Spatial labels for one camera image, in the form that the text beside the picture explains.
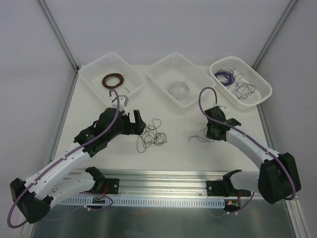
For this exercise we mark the slotted white cable duct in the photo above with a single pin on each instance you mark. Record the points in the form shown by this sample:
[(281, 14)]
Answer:
[(145, 202)]

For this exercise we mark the right aluminium frame post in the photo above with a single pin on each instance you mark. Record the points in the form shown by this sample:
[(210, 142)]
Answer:
[(274, 33)]

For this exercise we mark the right white perforated basket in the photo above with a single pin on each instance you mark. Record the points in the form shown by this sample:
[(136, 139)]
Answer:
[(239, 83)]

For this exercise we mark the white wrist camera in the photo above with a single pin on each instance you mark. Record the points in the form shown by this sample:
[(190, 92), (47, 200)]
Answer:
[(221, 106), (123, 102)]

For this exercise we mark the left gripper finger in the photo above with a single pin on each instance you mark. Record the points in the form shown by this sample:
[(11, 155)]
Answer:
[(138, 128), (137, 117)]

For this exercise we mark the left aluminium frame post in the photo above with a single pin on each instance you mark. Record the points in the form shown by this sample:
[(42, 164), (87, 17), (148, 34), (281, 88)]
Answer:
[(56, 31)]

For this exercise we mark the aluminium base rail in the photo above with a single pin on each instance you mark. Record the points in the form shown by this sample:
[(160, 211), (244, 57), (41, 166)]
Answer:
[(167, 184)]

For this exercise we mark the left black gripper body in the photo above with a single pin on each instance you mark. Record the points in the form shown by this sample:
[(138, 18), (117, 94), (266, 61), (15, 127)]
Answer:
[(133, 123)]

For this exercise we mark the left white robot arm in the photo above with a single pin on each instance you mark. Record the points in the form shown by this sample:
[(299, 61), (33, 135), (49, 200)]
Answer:
[(38, 194)]

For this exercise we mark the white perforated basket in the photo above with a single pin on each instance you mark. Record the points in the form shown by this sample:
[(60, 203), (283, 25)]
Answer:
[(239, 83), (179, 81), (123, 78)]

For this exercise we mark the left white perforated basket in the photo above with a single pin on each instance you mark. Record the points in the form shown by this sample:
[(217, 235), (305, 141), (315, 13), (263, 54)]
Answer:
[(123, 78)]

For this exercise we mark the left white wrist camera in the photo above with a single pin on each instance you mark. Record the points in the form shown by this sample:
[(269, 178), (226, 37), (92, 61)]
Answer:
[(123, 102)]

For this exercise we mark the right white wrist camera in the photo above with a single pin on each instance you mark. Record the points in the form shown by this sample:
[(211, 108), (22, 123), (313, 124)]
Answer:
[(221, 106)]

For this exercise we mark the aluminium frame post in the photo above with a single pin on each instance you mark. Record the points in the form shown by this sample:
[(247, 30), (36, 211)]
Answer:
[(274, 33), (56, 31)]

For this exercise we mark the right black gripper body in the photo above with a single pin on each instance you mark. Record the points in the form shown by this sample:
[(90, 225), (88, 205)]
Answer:
[(211, 132)]

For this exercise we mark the middle white perforated basket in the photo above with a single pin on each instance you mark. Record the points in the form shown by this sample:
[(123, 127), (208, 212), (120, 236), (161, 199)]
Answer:
[(179, 81)]

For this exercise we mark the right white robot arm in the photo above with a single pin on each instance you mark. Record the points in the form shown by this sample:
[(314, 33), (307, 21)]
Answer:
[(277, 177)]

